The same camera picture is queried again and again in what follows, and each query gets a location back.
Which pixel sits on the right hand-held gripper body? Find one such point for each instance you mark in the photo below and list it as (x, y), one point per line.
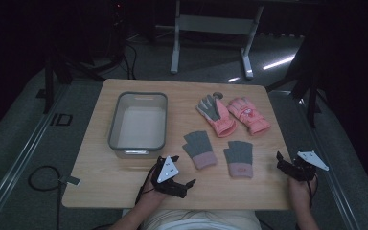
(306, 164)

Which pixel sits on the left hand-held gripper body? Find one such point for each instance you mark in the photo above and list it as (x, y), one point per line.
(167, 171)

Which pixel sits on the pink glove with grey palm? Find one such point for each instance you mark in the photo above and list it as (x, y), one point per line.
(222, 121)

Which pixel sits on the person's right hand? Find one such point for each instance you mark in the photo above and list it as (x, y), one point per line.
(300, 191)

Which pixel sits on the person's left hand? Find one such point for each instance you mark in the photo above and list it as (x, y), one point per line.
(151, 195)

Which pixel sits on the grey knit glove pink cuff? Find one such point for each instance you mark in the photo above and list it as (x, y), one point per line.
(239, 158)
(199, 147)

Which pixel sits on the pink glove with printed patch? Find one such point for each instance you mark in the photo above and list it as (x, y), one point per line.
(249, 115)

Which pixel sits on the person's light shirt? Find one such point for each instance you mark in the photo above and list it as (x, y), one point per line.
(201, 220)

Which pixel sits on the black tripod stand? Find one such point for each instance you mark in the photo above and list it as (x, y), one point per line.
(311, 96)
(48, 83)

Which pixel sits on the round grey table grommet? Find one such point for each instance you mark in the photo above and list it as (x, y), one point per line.
(218, 94)

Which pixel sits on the dark equipment tower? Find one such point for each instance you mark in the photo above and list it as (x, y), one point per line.
(118, 28)

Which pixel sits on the metal floor rail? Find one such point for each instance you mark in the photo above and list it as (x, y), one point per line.
(329, 179)
(16, 166)

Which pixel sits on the white metal stand frame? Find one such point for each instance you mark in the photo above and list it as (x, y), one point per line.
(214, 25)

